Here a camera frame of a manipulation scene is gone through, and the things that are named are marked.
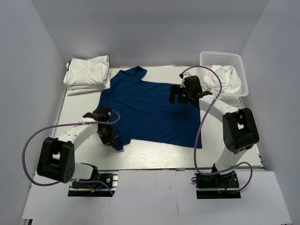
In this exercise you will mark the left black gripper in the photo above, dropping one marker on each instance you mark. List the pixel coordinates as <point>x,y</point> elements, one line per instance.
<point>106,141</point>

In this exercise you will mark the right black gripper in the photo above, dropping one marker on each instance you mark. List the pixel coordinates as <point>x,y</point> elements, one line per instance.
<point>176,89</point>

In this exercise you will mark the blue t shirt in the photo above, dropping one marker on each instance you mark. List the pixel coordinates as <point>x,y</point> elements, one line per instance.
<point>145,112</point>

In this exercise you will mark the white t shirt stack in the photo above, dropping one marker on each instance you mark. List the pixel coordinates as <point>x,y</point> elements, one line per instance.
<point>85,76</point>

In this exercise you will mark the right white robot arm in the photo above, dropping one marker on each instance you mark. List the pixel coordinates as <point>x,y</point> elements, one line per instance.
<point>238,125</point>

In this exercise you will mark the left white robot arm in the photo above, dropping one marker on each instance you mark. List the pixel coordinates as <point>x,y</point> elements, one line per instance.
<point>57,157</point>

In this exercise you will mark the white plastic basket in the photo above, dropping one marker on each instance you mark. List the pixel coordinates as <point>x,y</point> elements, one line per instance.
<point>208,59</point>

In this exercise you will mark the crumpled white t shirt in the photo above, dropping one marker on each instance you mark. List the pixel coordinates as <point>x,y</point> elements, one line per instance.
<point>231,83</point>

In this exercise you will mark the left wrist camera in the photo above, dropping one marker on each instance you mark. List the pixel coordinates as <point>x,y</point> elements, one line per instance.
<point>102,114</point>

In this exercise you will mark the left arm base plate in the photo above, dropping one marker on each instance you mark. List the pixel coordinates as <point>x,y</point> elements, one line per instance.
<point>104,186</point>

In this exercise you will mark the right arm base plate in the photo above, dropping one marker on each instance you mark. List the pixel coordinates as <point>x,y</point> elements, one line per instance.
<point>217,186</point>

